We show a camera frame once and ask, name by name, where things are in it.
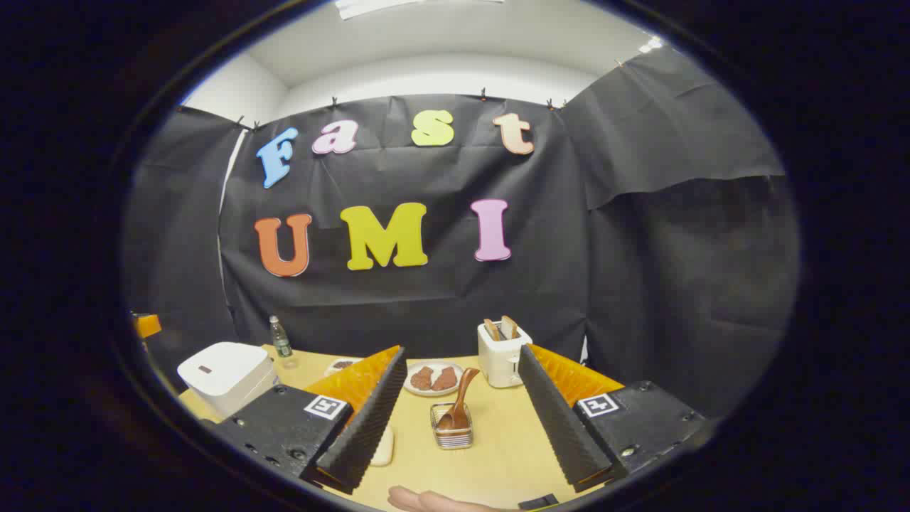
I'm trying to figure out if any white rice cooker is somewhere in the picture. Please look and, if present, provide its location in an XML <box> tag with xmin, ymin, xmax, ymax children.
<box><xmin>176</xmin><ymin>341</ymin><xmax>279</xmax><ymax>419</ymax></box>

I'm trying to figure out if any brown wooden spoon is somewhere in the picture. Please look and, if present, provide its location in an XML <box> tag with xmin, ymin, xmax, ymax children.
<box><xmin>437</xmin><ymin>368</ymin><xmax>481</xmax><ymax>432</ymax></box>

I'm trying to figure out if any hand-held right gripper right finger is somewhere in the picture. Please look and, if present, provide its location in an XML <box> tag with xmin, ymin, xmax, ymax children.
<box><xmin>518</xmin><ymin>343</ymin><xmax>712</xmax><ymax>493</ymax></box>

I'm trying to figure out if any white round plate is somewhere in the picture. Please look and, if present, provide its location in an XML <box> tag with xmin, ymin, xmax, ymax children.
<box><xmin>403</xmin><ymin>361</ymin><xmax>465</xmax><ymax>397</ymax></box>

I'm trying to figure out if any black backdrop cloth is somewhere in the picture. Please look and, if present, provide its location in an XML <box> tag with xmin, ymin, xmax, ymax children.
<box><xmin>124</xmin><ymin>46</ymin><xmax>801</xmax><ymax>420</ymax></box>

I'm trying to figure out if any white toaster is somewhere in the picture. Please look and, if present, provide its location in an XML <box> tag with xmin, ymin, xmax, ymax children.
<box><xmin>477</xmin><ymin>321</ymin><xmax>533</xmax><ymax>389</ymax></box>

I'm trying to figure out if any clear bottle with green label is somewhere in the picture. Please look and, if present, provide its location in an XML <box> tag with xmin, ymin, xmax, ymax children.
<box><xmin>269</xmin><ymin>315</ymin><xmax>296</xmax><ymax>369</ymax></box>

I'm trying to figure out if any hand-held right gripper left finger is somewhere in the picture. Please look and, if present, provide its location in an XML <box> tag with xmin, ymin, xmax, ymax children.
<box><xmin>203</xmin><ymin>345</ymin><xmax>408</xmax><ymax>495</ymax></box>

